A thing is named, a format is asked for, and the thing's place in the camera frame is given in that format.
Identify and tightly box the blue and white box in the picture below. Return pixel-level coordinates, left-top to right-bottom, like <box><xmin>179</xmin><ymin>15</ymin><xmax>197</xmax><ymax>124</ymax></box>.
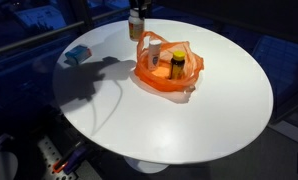
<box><xmin>64</xmin><ymin>44</ymin><xmax>93</xmax><ymax>66</ymax></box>

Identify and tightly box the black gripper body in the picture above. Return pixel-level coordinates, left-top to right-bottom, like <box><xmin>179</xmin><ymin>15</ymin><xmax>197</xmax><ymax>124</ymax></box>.
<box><xmin>128</xmin><ymin>0</ymin><xmax>153</xmax><ymax>11</ymax></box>

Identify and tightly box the metal railing bar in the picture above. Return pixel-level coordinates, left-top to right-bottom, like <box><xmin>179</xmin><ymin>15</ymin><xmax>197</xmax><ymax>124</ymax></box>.
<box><xmin>0</xmin><ymin>6</ymin><xmax>132</xmax><ymax>58</ymax></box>

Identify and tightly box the purple and orange clamp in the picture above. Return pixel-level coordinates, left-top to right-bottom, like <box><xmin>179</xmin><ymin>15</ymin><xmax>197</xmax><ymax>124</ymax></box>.
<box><xmin>52</xmin><ymin>142</ymin><xmax>89</xmax><ymax>176</ymax></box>

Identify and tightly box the perforated metal plate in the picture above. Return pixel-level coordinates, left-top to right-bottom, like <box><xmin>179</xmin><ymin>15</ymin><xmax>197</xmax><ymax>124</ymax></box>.
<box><xmin>36</xmin><ymin>134</ymin><xmax>78</xmax><ymax>180</ymax></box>

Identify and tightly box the white rounded object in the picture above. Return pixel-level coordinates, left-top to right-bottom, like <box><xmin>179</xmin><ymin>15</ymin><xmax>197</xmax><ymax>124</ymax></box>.
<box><xmin>0</xmin><ymin>150</ymin><xmax>19</xmax><ymax>180</ymax></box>

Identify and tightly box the orange plastic bag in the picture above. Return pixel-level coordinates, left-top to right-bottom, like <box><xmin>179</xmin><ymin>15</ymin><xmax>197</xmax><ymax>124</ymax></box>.
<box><xmin>133</xmin><ymin>30</ymin><xmax>205</xmax><ymax>94</ymax></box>

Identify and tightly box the white bottle with blue print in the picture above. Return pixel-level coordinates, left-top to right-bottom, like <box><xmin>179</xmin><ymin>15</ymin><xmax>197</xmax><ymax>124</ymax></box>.
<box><xmin>147</xmin><ymin>39</ymin><xmax>163</xmax><ymax>72</ymax></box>

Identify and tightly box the white table pedestal base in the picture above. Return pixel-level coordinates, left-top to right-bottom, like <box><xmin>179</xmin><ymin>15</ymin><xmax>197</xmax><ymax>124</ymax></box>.
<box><xmin>123</xmin><ymin>155</ymin><xmax>170</xmax><ymax>175</ymax></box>

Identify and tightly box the amber bottle with yellow cap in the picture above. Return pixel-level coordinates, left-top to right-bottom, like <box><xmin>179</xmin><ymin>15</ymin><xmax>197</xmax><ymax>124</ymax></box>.
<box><xmin>169</xmin><ymin>49</ymin><xmax>187</xmax><ymax>81</ymax></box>

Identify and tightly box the white bottle with orange label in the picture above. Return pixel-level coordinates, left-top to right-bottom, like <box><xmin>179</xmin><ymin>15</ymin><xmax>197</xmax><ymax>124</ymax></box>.
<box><xmin>127</xmin><ymin>8</ymin><xmax>146</xmax><ymax>43</ymax></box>

